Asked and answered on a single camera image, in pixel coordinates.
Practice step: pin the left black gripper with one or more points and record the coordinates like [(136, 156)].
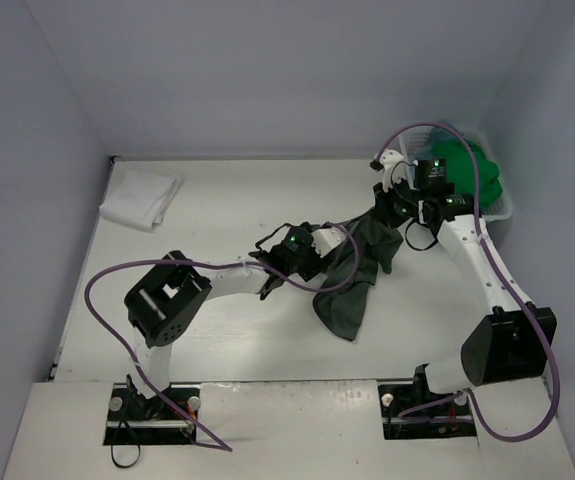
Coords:
[(331, 257)]

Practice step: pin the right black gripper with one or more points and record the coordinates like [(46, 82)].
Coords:
[(384, 203)]

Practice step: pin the grey t shirt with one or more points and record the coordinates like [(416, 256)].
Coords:
[(372, 251)]

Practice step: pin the white t shirt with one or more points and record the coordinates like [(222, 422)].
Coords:
[(140, 200)]

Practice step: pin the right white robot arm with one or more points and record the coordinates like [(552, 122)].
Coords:
[(509, 331)]

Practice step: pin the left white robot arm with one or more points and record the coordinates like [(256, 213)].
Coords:
[(162, 305)]

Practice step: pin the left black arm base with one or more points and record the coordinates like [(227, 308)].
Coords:
[(133, 422)]

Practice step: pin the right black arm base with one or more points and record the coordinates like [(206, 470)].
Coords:
[(410, 411)]

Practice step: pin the white plastic basket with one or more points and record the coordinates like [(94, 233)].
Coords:
[(413, 146)]

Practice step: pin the green t shirt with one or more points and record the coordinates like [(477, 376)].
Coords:
[(460, 170)]

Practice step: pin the teal cloth in basket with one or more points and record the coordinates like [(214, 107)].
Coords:
[(443, 131)]

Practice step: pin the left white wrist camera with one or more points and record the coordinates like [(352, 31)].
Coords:
[(326, 240)]

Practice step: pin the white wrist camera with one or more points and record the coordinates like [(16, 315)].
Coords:
[(326, 240), (392, 166)]

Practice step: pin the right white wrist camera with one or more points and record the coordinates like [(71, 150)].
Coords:
[(392, 166)]

